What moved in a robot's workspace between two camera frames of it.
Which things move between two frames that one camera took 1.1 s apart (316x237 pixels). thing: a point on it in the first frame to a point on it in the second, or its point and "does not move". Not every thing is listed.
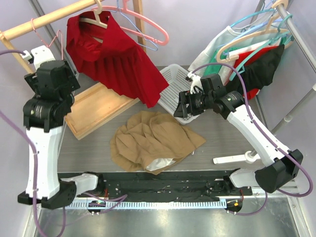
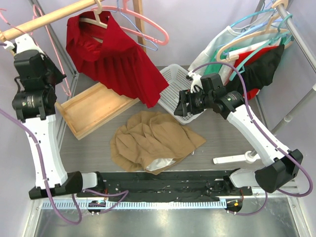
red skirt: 105,54 does not move
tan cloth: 146,136 does not move
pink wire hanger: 33,24 to 67,90
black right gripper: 185,98 does not move
